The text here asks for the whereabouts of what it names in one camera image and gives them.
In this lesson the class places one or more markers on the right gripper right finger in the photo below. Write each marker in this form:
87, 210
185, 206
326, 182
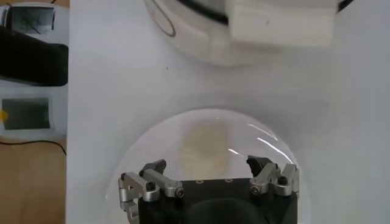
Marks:
274, 179

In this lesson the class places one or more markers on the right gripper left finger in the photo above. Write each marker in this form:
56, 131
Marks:
158, 179

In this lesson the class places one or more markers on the white steamed baozi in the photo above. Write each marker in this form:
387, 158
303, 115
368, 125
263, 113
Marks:
204, 149

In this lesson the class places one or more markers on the large white plate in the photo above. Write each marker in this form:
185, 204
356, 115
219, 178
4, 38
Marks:
161, 140

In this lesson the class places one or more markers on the white black robot body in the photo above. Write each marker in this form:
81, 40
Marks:
30, 61

